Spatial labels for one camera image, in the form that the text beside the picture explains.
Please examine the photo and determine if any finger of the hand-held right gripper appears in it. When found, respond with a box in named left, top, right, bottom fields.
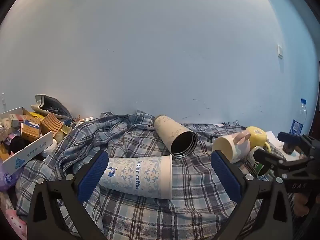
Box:
left=277, top=131, right=307, bottom=147
left=253, top=148, right=288, bottom=171

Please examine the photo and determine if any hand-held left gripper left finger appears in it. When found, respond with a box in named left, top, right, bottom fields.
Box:
left=26, top=149, right=109, bottom=240

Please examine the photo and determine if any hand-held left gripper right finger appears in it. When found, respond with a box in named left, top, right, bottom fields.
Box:
left=211, top=149, right=294, bottom=240

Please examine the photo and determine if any blue patterned paper cup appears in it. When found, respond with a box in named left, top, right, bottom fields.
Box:
left=99, top=154, right=173, bottom=200

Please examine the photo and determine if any green and white cup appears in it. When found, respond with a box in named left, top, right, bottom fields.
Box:
left=247, top=146, right=275, bottom=179

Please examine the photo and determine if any person's right hand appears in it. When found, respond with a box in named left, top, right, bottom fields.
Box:
left=293, top=192, right=311, bottom=217

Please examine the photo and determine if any white cloth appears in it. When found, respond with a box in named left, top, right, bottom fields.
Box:
left=265, top=131, right=300, bottom=161

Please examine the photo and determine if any yellow mug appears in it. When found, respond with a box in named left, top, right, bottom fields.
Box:
left=245, top=127, right=272, bottom=154

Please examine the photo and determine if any clear plastic water bottle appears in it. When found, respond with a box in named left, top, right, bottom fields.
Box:
left=289, top=99, right=307, bottom=135

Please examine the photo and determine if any white round jar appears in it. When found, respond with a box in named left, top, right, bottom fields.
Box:
left=41, top=138, right=57, bottom=157

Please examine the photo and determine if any blue plaid cloth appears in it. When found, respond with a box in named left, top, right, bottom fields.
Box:
left=15, top=109, right=288, bottom=240

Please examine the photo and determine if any white cardboard box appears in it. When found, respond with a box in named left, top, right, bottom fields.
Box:
left=0, top=106, right=54, bottom=174

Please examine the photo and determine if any tan ribbed basket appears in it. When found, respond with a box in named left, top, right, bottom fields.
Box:
left=40, top=113, right=64, bottom=137

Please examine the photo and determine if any beige steel tumbler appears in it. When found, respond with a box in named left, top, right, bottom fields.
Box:
left=153, top=115, right=198, bottom=158

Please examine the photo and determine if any orange and white small box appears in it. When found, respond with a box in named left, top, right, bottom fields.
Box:
left=20, top=120, right=41, bottom=142

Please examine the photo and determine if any black fuzzy object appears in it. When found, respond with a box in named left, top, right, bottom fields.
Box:
left=9, top=135, right=29, bottom=155

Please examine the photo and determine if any purple tissue pack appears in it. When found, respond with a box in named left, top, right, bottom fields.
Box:
left=0, top=161, right=24, bottom=193

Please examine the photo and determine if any pink plush blanket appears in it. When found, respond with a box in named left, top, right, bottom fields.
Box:
left=0, top=192, right=28, bottom=238

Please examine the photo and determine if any cream mug with pink handle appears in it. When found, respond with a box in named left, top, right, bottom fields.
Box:
left=212, top=131, right=251, bottom=164

